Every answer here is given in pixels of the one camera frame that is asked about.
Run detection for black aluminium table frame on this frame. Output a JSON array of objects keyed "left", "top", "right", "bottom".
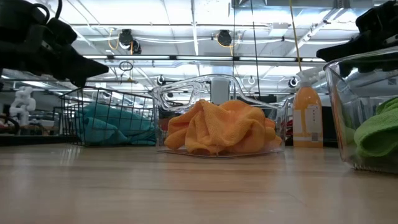
[{"left": 0, "top": 134, "right": 340, "bottom": 149}]

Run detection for white cylindrical column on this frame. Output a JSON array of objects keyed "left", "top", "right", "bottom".
[{"left": 211, "top": 77, "right": 230, "bottom": 105}]

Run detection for orange microfiber towel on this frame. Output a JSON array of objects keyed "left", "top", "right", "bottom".
[
  {"left": 164, "top": 98, "right": 237, "bottom": 156},
  {"left": 217, "top": 99, "right": 283, "bottom": 155}
]

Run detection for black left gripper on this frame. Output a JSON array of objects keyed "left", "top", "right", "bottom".
[{"left": 0, "top": 0, "right": 110, "bottom": 88}]

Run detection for green microfiber towel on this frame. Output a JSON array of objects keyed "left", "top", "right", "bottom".
[
  {"left": 374, "top": 98, "right": 398, "bottom": 116},
  {"left": 353, "top": 107, "right": 398, "bottom": 158}
]

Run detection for black computer case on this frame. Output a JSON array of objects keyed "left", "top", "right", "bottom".
[{"left": 322, "top": 105, "right": 339, "bottom": 147}]

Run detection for silver ventilation duct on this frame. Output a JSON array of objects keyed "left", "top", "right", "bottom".
[{"left": 312, "top": 73, "right": 330, "bottom": 91}]

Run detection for copper wire basket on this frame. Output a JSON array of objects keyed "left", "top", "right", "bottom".
[{"left": 58, "top": 86, "right": 157, "bottom": 147}]

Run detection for clear square plastic bin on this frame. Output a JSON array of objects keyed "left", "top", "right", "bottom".
[{"left": 151, "top": 73, "right": 290, "bottom": 160}]

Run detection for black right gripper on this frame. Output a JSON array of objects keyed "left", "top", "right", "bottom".
[{"left": 316, "top": 0, "right": 398, "bottom": 62}]

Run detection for black hanging cable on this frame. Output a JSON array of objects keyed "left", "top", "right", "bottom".
[{"left": 249, "top": 0, "right": 261, "bottom": 97}]

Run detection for black ceiling cable reel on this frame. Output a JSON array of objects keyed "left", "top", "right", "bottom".
[
  {"left": 216, "top": 29, "right": 233, "bottom": 48},
  {"left": 118, "top": 29, "right": 142, "bottom": 55}
]

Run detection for orange spray bottle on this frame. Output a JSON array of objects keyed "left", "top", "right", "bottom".
[{"left": 292, "top": 67, "right": 324, "bottom": 149}]

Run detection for long ceiling light bar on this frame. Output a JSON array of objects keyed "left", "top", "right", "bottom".
[{"left": 82, "top": 54, "right": 327, "bottom": 64}]

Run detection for blue microfiber towel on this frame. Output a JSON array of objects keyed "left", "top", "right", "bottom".
[
  {"left": 74, "top": 116, "right": 125, "bottom": 146},
  {"left": 82, "top": 101, "right": 157, "bottom": 146}
]

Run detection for black cable loop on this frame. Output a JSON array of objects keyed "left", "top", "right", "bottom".
[{"left": 119, "top": 60, "right": 134, "bottom": 72}]

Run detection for yellow hanging cable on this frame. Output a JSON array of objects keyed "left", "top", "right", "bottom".
[{"left": 288, "top": 0, "right": 303, "bottom": 72}]

